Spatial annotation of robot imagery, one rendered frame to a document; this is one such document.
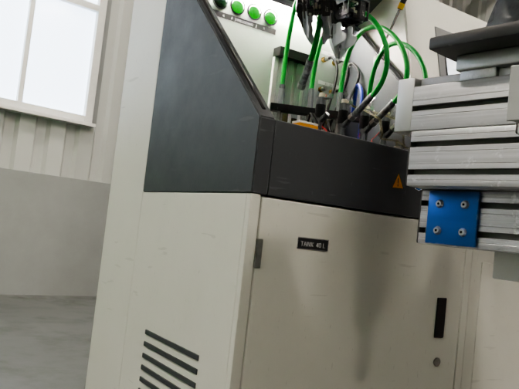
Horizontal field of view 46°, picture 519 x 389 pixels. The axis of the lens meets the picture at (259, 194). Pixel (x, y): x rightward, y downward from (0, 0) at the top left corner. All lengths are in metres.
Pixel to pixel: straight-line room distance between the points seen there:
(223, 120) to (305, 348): 0.53
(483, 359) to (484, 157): 0.93
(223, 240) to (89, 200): 4.29
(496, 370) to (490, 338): 0.10
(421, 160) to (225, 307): 0.53
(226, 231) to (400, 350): 0.53
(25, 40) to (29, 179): 1.12
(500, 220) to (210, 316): 0.66
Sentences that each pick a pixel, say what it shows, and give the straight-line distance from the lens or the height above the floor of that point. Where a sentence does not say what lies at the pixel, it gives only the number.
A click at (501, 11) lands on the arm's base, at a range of 1.01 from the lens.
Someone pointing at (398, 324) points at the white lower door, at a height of 0.53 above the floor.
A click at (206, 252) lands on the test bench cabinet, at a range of 1.39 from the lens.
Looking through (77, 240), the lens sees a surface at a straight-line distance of 5.55.
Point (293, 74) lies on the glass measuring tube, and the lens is 1.99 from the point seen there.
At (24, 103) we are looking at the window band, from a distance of 5.38.
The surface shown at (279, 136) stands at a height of 0.92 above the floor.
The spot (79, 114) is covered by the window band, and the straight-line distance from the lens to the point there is 5.61.
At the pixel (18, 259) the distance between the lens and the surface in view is 5.38.
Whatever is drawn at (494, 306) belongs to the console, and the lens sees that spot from 1.81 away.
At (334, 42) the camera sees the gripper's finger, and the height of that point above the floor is 1.23.
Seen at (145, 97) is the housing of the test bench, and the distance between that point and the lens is 1.86.
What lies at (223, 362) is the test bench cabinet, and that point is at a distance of 1.30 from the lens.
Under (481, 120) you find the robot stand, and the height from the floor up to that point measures 0.91.
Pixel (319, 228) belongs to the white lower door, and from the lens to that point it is 1.35.
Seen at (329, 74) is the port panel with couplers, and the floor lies 1.26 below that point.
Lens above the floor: 0.71
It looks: 4 degrees up
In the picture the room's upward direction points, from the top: 6 degrees clockwise
